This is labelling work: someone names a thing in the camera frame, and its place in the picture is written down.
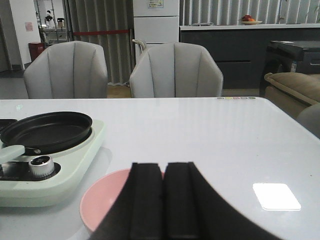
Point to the fruit bowl on counter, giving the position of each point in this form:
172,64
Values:
249,20

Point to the black round frying pan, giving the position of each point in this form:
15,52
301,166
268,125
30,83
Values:
48,133

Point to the mint green breakfast maker base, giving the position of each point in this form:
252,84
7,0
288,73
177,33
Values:
71,166

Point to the silver right control knob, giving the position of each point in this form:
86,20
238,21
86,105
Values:
41,166

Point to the pink plastic bowl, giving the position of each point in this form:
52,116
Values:
99,198

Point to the dark washing machine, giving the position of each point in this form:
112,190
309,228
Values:
301,56

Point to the grey upholstered chair left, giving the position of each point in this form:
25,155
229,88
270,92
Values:
68,70

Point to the red barrier tape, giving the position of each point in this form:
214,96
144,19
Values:
105,32

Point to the white refrigerator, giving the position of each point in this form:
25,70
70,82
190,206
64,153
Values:
156,21

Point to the dark grey counter cabinet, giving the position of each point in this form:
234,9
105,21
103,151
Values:
240,50

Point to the beige office chair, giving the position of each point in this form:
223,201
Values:
142,45

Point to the grey upholstered chair right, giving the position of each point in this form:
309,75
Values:
176,70

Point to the grey upholstered chair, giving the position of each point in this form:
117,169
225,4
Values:
68,70
176,70

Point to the metal shelf cart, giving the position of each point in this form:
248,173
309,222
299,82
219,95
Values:
50,17

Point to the red trash bin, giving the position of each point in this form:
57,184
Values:
35,49

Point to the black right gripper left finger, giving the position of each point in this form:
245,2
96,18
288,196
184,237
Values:
137,213

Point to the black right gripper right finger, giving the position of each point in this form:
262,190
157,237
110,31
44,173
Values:
195,211

